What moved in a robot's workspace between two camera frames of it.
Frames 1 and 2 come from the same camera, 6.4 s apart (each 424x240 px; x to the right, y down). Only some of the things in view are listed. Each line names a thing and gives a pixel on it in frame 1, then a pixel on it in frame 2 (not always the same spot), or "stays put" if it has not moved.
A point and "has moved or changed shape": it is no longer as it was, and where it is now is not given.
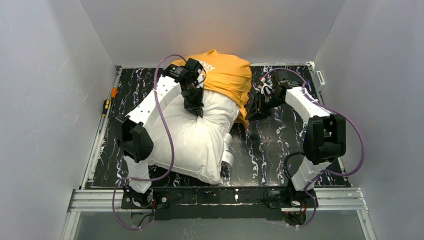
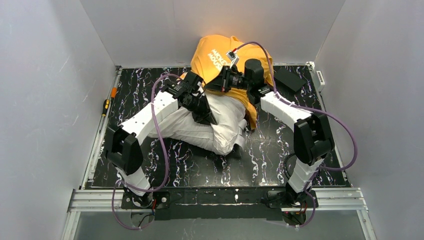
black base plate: [172, 203] stays put
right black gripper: [265, 100] -> [224, 79]
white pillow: [199, 143] has moved or changed shape
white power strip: [318, 80] stays put
